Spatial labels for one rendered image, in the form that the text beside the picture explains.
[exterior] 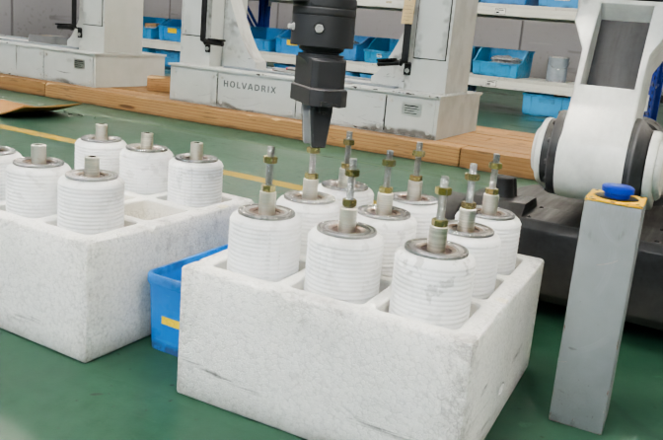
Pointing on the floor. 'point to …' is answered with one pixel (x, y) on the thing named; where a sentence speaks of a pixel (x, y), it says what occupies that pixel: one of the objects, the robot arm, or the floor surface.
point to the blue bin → (169, 301)
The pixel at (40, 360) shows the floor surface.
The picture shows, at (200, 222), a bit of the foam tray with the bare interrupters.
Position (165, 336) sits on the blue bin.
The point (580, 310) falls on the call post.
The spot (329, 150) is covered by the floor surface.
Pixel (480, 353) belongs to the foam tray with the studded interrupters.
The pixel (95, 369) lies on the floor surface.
